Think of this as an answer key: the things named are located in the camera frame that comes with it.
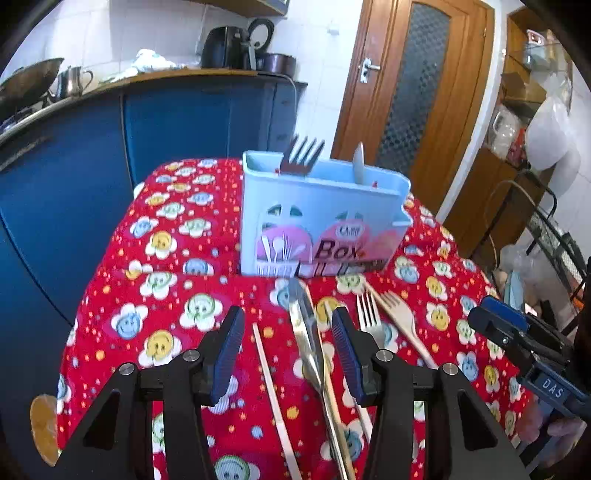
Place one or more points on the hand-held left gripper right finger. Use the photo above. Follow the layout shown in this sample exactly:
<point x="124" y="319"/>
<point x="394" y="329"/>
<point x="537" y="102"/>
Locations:
<point x="345" y="350"/>

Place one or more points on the dark metal fork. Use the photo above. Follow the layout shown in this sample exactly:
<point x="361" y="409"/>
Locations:
<point x="300" y="157"/>

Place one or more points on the wooden door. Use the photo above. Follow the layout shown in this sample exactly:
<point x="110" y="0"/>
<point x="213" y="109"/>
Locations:
<point x="415" y="83"/>

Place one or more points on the black metal rack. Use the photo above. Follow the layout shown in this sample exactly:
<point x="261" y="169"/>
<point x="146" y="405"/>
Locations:
<point x="549" y="230"/>

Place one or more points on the white plastic bags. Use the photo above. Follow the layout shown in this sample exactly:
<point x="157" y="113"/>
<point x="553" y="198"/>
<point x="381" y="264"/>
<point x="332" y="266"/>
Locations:
<point x="551" y="134"/>

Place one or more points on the dark cooking pot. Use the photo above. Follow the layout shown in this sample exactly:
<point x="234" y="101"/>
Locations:
<point x="279" y="64"/>

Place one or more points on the dark wok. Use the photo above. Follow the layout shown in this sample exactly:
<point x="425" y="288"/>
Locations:
<point x="27" y="85"/>

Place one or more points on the wooden shelf unit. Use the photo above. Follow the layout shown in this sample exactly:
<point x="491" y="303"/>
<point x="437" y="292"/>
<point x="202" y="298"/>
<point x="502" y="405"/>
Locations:
<point x="494" y="184"/>

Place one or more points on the orange cushion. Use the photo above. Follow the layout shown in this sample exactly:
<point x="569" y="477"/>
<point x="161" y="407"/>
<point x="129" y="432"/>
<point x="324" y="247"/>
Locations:
<point x="44" y="429"/>

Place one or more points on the silver metal fork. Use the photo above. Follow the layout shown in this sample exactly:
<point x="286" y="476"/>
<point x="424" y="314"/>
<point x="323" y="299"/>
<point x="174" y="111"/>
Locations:
<point x="369" y="318"/>

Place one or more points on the red floral tablecloth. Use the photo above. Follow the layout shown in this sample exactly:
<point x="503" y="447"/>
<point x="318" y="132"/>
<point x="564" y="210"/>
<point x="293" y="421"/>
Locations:
<point x="175" y="258"/>

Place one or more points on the light blue utensil box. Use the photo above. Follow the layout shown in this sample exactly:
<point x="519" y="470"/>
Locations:
<point x="323" y="203"/>

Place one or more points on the metal pitcher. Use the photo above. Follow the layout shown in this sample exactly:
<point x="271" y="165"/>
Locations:
<point x="71" y="83"/>

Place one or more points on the wooden wall cabinet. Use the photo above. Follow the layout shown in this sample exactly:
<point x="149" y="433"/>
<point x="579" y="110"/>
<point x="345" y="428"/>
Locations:
<point x="258" y="5"/>

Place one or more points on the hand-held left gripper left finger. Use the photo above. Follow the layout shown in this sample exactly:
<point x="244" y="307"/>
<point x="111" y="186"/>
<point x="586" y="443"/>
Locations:
<point x="228" y="341"/>

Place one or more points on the black air fryer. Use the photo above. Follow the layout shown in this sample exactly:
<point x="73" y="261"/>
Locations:
<point x="224" y="48"/>

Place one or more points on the wooden fork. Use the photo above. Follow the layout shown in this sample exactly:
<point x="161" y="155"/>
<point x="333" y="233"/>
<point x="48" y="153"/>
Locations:
<point x="401" y="314"/>

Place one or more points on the white patterned cloth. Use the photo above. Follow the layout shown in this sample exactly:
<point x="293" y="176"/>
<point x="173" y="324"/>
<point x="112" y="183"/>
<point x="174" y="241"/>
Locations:
<point x="147" y="62"/>

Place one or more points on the blue kitchen cabinet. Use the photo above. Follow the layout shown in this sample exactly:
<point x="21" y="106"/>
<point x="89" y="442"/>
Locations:
<point x="69" y="184"/>

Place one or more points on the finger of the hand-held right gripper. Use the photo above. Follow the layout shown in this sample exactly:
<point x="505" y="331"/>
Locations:
<point x="505" y="314"/>
<point x="501" y="337"/>

